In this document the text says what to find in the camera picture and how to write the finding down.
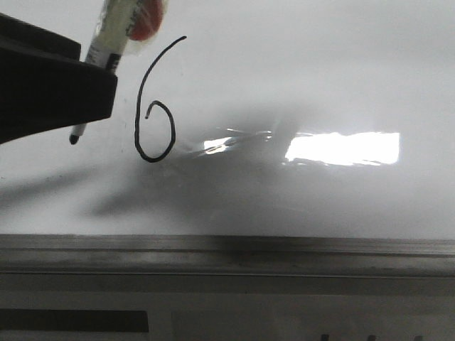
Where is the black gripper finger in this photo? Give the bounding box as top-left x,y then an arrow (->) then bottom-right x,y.
1,14 -> 117,143

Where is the white black whiteboard marker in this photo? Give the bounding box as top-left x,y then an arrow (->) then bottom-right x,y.
69,0 -> 168,145

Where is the white whiteboard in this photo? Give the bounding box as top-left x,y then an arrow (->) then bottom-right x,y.
1,1 -> 454,239

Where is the black label strip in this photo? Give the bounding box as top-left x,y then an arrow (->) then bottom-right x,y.
1,309 -> 149,332

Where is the grey metal whiteboard frame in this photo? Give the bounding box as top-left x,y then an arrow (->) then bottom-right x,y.
1,234 -> 454,278

